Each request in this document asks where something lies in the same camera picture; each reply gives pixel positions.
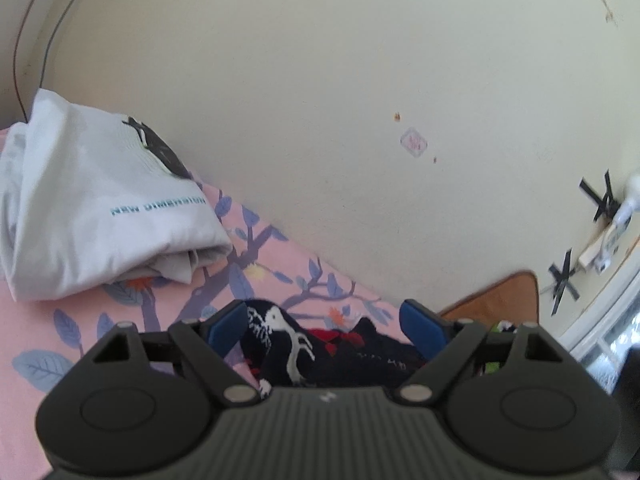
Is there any black printed garment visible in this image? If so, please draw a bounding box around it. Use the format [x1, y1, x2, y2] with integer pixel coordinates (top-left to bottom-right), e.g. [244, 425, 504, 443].
[239, 299, 431, 396]

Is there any white power strip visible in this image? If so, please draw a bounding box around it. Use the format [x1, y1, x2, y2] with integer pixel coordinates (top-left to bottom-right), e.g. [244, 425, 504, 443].
[579, 172, 640, 273]

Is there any green garment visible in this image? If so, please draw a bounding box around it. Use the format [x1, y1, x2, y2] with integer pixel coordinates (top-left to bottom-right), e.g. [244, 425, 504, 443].
[480, 321, 521, 377]

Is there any white folded t-shirt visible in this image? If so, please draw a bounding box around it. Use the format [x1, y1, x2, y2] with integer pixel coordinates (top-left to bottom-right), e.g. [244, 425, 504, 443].
[0, 87, 235, 303]

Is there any white window frame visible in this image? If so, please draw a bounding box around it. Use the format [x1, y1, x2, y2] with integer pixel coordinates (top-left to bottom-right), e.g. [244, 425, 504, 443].
[560, 240, 640, 396]

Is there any black tape cross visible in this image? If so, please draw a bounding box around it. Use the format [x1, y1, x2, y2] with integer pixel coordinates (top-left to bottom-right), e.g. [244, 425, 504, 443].
[580, 170, 618, 223]
[547, 249, 581, 317]

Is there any brown cushion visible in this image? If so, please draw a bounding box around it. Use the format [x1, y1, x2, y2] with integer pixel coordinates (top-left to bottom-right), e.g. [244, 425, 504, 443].
[440, 270, 541, 333]

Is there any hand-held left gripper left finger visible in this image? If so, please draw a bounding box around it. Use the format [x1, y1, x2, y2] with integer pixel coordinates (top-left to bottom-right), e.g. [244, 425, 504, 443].
[80, 300, 262, 408]

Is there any thin dark cable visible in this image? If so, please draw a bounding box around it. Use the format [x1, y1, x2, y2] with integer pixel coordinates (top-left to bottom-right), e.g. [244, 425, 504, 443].
[12, 0, 62, 123]
[41, 0, 107, 92]

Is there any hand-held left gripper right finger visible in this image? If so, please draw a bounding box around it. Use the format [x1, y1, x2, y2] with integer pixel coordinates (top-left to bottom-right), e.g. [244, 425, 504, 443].
[394, 299, 571, 407]

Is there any pink floral bedsheet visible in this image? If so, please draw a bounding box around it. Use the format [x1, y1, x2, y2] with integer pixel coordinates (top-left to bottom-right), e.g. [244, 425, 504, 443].
[0, 127, 416, 480]

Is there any small pink wall sticker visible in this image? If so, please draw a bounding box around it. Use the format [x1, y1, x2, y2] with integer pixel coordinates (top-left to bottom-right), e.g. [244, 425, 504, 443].
[400, 127, 429, 158]

